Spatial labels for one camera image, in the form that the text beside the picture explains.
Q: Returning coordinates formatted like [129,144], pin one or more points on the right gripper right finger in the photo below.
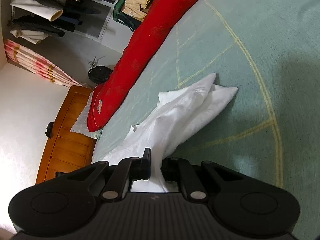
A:
[181,172]

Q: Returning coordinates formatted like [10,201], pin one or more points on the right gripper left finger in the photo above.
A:
[119,178]

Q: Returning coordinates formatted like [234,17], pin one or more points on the white long sleeve shirt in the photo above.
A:
[179,114]

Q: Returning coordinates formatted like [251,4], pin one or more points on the wooden headboard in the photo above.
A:
[66,151]

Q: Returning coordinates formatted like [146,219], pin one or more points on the grey checked pillow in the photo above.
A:
[80,126]

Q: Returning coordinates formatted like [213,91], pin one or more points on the black object on headboard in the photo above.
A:
[49,129]

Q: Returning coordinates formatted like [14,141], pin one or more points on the black backpack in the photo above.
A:
[99,74]

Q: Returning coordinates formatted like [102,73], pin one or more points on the pink floral curtain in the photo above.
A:
[37,64]

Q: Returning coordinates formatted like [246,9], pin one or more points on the green checked bed sheet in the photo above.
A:
[269,50]

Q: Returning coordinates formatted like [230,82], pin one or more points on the green storage rack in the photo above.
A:
[123,18]

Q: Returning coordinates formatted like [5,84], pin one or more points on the beige folded cloth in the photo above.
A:
[135,8]

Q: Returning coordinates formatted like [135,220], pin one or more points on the red rolled quilt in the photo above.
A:
[144,43]

